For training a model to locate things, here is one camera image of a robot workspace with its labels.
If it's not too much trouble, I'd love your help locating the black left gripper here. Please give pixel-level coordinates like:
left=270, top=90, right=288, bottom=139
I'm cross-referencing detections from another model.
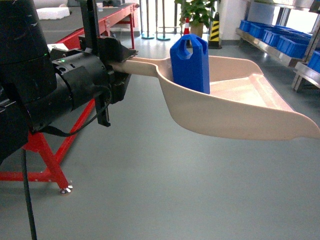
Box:
left=50, top=35, right=138, bottom=127

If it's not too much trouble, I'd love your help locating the blue plastic part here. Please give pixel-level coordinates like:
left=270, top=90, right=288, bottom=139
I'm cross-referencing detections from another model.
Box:
left=169, top=34, right=210, bottom=94

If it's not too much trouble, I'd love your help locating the beige plastic dustpan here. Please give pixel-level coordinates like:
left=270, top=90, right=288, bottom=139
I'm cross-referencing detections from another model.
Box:
left=112, top=56, right=320, bottom=141

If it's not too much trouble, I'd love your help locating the steel shelf rack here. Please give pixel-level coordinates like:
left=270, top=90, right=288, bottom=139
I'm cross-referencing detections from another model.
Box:
left=235, top=0, right=320, bottom=92

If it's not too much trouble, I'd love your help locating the white foam block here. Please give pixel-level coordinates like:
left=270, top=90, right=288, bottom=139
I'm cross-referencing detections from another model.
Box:
left=36, top=7, right=70, bottom=20

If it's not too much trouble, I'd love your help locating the red white traffic cone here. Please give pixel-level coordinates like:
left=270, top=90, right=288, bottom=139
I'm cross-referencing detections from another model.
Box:
left=183, top=17, right=190, bottom=36

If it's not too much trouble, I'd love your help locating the green potted plant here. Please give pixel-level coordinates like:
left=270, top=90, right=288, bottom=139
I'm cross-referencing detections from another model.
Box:
left=174, top=0, right=221, bottom=37

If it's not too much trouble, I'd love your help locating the yellow black striped bollard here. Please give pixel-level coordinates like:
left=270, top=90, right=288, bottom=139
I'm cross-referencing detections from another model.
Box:
left=208, top=12, right=222, bottom=49

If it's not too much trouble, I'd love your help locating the black cable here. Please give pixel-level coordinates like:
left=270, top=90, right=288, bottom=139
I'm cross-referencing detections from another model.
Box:
left=21, top=84, right=113, bottom=240

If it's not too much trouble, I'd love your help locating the red table frame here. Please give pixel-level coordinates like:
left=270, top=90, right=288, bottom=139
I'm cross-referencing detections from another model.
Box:
left=0, top=2, right=140, bottom=195

